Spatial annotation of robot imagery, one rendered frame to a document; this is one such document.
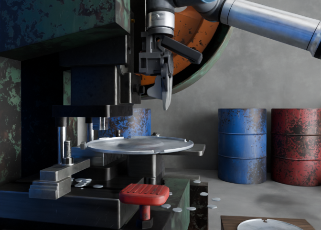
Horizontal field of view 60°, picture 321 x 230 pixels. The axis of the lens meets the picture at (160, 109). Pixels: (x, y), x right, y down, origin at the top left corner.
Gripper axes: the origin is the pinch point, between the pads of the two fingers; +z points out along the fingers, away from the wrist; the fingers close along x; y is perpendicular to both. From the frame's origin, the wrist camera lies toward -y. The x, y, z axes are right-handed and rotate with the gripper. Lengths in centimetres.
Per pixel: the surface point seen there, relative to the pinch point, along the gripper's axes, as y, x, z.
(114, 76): 12.3, 7.6, -7.3
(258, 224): -31, -60, 54
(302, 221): -52, -68, 54
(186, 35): -0.5, -36.4, -28.0
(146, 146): 4.3, 5.5, 10.4
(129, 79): 9.3, 5.0, -6.7
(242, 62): -43, -330, -62
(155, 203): -5.2, 36.1, 13.9
